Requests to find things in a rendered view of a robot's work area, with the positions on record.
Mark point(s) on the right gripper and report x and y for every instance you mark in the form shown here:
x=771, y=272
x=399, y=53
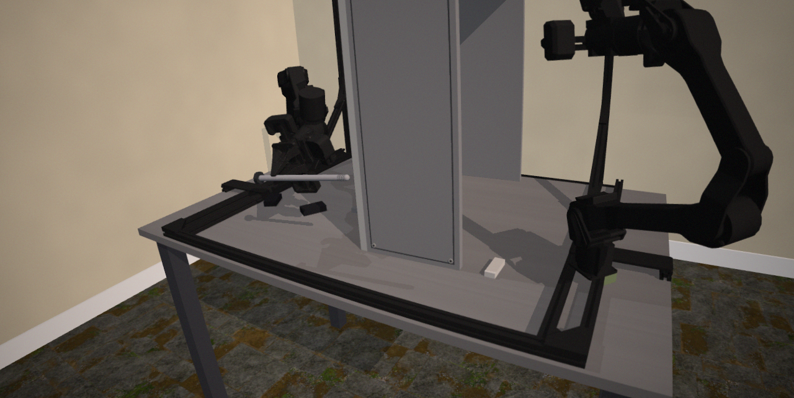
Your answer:
x=290, y=151

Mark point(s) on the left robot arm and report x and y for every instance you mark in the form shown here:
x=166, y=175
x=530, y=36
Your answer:
x=688, y=40

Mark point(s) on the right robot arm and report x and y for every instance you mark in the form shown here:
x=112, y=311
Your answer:
x=305, y=104

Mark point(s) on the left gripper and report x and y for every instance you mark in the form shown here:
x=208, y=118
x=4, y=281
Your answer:
x=559, y=40

